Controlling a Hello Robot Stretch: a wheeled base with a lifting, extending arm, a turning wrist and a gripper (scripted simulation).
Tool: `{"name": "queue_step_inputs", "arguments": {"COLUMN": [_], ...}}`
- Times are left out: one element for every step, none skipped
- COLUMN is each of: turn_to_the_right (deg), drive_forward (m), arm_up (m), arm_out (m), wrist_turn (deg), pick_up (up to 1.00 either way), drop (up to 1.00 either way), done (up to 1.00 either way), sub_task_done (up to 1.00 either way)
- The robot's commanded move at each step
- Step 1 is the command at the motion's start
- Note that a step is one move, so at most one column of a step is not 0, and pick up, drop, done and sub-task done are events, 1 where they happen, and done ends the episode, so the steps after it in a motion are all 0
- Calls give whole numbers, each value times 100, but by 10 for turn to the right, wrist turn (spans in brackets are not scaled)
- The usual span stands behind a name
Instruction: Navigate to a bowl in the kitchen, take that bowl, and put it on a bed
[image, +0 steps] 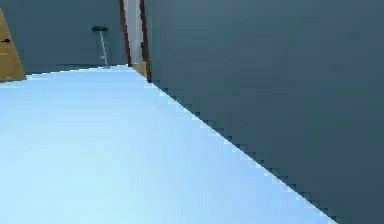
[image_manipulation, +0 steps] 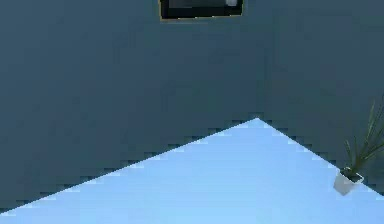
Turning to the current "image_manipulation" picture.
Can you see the green plant in white pot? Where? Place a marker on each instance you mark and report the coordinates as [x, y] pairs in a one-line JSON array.
[[346, 181]]

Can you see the dark framed wall picture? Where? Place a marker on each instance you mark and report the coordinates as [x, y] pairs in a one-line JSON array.
[[200, 10]]

